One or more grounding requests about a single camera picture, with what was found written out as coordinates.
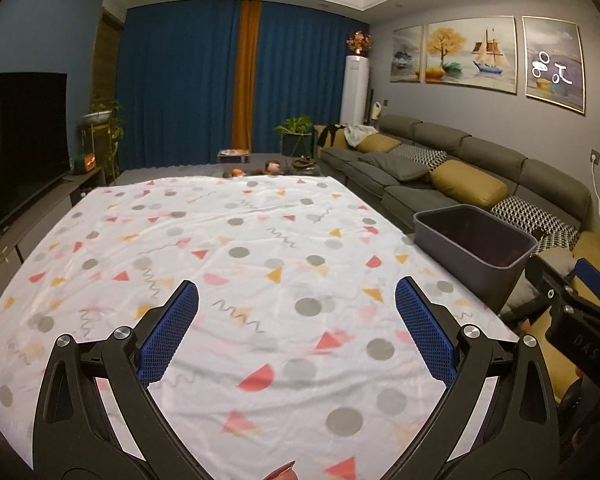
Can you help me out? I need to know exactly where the white standing air conditioner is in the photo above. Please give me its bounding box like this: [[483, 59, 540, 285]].
[[340, 55, 370, 125]]

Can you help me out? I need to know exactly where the far patterned cushion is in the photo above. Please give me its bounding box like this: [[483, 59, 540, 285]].
[[389, 144, 448, 171]]

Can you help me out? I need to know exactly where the black white patterned cushion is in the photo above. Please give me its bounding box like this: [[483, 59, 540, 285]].
[[490, 196, 580, 252]]

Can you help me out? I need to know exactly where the flower ornament on conditioner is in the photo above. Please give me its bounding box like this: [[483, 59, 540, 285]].
[[346, 30, 372, 56]]

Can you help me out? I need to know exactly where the mustard cushion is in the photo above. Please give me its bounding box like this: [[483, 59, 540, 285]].
[[430, 160, 508, 209]]

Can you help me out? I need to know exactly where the left framed painting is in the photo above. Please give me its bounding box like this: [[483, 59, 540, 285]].
[[390, 25, 424, 82]]

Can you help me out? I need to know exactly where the grey cushion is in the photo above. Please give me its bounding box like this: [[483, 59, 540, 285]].
[[360, 153, 429, 182]]

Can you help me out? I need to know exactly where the potted green plant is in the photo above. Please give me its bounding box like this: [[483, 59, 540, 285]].
[[274, 115, 313, 158]]

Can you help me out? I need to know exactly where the patterned white tablecloth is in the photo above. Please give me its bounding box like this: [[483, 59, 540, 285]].
[[0, 177, 510, 479]]

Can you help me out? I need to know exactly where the dark coffee table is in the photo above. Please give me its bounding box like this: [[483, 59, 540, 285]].
[[114, 153, 321, 185]]

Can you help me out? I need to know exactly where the blue curtain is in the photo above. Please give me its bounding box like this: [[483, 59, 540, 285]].
[[117, 0, 370, 170]]

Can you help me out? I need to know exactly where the white cloth on sofa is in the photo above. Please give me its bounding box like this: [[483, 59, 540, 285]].
[[344, 125, 378, 148]]

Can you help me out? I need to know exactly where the white charging cable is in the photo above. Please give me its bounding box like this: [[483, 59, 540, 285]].
[[590, 156, 600, 233]]

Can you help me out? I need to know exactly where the orange curtain strip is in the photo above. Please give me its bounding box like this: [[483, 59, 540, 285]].
[[232, 0, 262, 152]]

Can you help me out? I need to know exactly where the plant on stand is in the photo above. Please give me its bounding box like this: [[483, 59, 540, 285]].
[[80, 100, 124, 184]]

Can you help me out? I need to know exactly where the dark grey trash bin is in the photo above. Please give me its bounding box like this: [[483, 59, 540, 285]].
[[414, 205, 538, 313]]

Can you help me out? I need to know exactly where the middle sailboat painting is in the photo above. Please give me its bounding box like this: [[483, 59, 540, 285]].
[[424, 15, 518, 94]]

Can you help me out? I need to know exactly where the wall socket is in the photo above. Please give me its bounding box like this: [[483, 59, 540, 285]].
[[590, 150, 600, 165]]

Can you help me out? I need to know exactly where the right framed painting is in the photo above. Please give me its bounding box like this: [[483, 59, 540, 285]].
[[522, 16, 586, 115]]

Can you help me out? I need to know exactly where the black television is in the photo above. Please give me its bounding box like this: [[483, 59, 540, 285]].
[[0, 72, 70, 229]]

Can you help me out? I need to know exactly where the framed painting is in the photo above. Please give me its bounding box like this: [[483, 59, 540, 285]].
[[390, 25, 424, 82], [522, 16, 586, 115]]

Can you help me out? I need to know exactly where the grey sectional sofa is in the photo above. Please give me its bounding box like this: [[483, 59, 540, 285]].
[[317, 115, 592, 252]]

